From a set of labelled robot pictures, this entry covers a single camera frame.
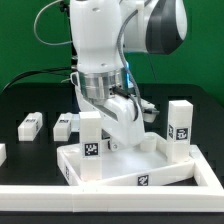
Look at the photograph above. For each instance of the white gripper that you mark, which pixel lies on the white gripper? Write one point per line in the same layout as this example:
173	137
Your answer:
120	119

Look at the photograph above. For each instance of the white desk top tray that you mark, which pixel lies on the white desk top tray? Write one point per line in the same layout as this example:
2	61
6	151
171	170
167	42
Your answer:
143	165

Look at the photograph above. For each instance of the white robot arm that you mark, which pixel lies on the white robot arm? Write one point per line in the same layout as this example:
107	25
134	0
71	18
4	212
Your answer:
102	32

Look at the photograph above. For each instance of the white block at left edge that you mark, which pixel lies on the white block at left edge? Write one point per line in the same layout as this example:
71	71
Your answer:
3	155

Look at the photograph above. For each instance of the white L-shaped corner fence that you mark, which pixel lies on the white L-shaped corner fence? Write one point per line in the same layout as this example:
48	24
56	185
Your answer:
206	196

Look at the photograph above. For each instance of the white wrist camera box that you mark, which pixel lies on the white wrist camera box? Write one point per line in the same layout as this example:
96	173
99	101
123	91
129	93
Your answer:
148	112

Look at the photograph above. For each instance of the black camera stand pole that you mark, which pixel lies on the black camera stand pole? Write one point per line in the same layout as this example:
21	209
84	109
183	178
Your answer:
65	8

